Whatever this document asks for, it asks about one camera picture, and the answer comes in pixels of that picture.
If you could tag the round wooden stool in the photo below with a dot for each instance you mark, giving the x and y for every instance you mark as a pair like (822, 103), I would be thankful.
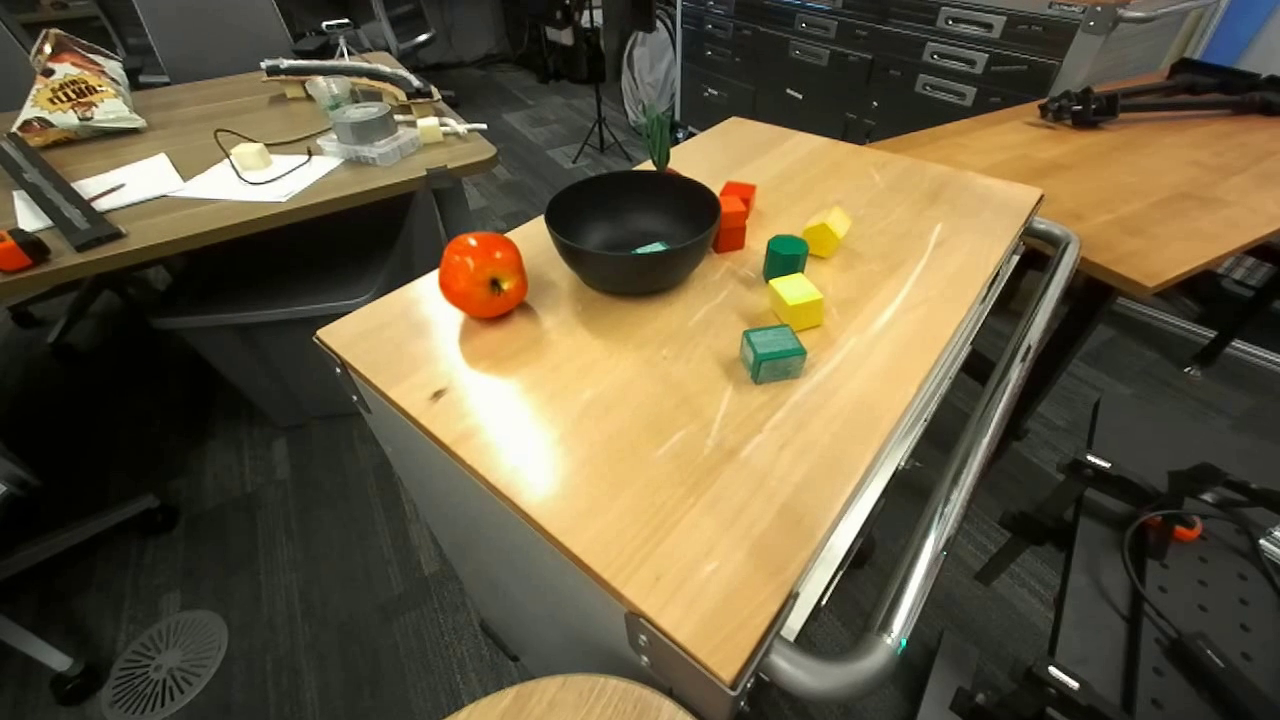
(574, 703)

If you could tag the wooden office desk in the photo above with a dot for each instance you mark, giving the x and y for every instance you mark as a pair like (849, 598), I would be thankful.
(201, 222)

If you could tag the yellow cube block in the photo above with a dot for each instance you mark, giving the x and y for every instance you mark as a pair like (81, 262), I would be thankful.
(825, 235)
(797, 303)

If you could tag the black drawer cabinet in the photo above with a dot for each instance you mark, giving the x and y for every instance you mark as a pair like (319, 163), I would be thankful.
(853, 67)

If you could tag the black perforated breadboard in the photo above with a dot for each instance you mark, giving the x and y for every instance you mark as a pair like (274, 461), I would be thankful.
(1202, 606)

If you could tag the clear plastic container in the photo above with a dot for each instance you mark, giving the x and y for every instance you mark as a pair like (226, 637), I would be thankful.
(362, 129)

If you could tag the blue panel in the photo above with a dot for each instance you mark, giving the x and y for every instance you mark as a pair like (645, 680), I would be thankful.
(1253, 25)

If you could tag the white paper sheet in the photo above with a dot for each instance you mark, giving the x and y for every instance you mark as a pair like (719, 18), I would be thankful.
(260, 176)
(125, 182)

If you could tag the black tripod stand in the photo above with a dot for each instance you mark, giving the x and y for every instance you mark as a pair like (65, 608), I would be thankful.
(601, 133)

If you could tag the orange cube block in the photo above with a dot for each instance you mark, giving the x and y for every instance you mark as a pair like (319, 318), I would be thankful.
(730, 235)
(740, 195)

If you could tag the chips bag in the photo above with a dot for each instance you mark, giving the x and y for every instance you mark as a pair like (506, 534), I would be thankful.
(72, 92)

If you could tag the white round puck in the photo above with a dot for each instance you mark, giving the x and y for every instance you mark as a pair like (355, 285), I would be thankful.
(250, 159)

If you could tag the curved headband device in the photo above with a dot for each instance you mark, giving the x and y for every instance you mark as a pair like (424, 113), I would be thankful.
(344, 70)

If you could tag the magenta toy radish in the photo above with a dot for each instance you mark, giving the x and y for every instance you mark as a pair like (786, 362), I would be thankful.
(657, 143)

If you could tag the long black bar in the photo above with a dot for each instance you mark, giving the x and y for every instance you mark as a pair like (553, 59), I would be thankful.
(55, 195)

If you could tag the round white floor grille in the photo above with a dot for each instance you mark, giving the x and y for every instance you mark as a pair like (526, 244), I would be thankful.
(163, 660)

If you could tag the office chair base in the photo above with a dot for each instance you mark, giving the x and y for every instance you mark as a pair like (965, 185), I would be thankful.
(95, 528)

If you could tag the orange clamp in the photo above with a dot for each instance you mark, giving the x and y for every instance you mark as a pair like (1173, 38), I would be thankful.
(1176, 528)

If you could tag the green cube block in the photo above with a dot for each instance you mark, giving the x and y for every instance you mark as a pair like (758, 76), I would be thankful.
(774, 354)

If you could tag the black folded tripod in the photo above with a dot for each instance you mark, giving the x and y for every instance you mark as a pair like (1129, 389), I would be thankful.
(1095, 104)

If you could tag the grey mesh office chair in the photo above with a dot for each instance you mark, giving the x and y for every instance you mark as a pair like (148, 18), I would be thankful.
(213, 32)

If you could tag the grey metal tool cart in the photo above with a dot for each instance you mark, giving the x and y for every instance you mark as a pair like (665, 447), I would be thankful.
(535, 560)

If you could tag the small orange object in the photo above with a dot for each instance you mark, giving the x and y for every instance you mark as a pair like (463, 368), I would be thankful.
(13, 249)

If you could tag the large wooden table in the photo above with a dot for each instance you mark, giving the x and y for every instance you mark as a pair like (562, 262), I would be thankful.
(1160, 185)

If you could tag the grey plastic crate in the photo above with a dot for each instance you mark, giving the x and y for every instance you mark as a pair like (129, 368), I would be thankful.
(1132, 40)

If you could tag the black bowl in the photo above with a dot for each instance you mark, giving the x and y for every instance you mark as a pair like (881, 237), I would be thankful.
(629, 230)

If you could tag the round mesh reflector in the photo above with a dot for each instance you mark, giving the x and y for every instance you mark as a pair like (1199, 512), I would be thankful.
(648, 67)

